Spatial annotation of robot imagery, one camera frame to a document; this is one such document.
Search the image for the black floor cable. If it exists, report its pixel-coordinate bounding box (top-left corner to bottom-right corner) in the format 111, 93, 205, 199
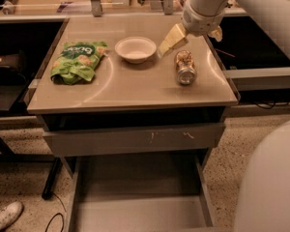
43, 192, 68, 232

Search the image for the white shoe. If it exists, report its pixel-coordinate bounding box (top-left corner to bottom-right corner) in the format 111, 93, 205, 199
0, 201, 23, 231

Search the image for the grey top drawer front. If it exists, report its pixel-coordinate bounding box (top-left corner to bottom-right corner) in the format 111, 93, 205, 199
43, 123, 225, 157

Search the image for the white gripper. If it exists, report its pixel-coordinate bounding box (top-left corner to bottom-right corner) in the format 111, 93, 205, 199
158, 0, 224, 58

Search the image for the grey drawer cabinet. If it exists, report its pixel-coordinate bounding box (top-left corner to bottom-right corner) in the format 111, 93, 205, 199
26, 14, 242, 160

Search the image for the black desk leg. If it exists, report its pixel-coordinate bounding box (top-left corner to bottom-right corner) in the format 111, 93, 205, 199
42, 158, 61, 200

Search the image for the white paper bowl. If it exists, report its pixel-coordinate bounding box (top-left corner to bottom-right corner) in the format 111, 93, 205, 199
115, 37, 157, 64

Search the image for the green snack bag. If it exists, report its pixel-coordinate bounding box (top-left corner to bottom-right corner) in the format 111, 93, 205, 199
50, 42, 107, 85

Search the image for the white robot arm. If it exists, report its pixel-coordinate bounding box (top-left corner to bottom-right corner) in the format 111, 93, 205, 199
159, 0, 290, 232

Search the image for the orange soda can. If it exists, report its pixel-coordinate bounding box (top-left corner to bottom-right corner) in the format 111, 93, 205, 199
174, 50, 196, 85

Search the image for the open middle drawer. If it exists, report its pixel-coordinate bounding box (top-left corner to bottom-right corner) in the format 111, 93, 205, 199
65, 153, 216, 232

